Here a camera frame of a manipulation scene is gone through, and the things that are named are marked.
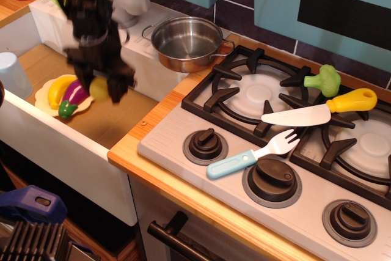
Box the black oven door handle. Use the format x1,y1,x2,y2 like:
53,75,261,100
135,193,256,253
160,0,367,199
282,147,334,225
147,211,212,261

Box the middle black stove knob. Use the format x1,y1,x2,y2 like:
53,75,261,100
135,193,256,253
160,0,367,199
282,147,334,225
242,159,302,208

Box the right black burner grate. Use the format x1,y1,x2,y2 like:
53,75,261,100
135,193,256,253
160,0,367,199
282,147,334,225
290,124,390,210

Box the right black stove knob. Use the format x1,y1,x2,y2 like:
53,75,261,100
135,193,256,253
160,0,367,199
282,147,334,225
322,199,378,248

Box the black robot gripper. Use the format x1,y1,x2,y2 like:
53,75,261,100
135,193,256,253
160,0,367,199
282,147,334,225
64,7,136,103

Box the black stove knob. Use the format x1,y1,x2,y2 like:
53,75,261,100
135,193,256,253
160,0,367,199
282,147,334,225
242,159,302,208
183,128,228,166
322,199,378,248

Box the yellow toy potato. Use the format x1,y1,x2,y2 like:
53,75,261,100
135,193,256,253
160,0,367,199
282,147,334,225
89,76,109,101

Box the blue plastic clamp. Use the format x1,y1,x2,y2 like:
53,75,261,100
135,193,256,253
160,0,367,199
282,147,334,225
1,185,68,224

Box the steel cooking pot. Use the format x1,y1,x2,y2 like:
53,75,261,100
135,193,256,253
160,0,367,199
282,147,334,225
141,17,235,73

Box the green toy broccoli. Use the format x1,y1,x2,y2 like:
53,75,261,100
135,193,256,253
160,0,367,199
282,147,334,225
304,64,342,98

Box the black ribbed heat sink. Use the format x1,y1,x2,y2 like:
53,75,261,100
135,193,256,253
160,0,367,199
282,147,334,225
1,221,71,260

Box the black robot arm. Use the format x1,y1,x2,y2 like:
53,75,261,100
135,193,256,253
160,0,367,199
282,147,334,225
57,0,136,103

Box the light blue plastic cup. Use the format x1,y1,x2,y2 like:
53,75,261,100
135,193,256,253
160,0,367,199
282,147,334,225
1,52,33,99

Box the purple toy eggplant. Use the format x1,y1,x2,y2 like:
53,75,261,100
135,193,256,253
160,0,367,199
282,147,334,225
58,79,89,119

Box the cream scalloped toy plate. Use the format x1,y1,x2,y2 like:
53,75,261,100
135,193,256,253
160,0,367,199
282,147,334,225
35,75,93,117

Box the yellow toy banana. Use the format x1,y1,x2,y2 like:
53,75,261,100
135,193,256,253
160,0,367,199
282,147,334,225
47,75,76,110

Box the teal cabinet with black panel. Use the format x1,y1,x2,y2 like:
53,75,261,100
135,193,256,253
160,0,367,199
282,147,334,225
254,0,390,71

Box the yellow handled toy knife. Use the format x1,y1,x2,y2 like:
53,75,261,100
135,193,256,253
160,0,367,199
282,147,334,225
261,88,378,127

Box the white toy sink basin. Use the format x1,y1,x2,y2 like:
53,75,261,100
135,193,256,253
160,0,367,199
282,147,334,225
1,0,185,226

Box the left black stove knob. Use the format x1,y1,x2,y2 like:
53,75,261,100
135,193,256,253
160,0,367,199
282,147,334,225
183,128,228,166

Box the blue handled toy fork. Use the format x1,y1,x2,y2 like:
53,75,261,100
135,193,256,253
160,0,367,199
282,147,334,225
206,130,300,179

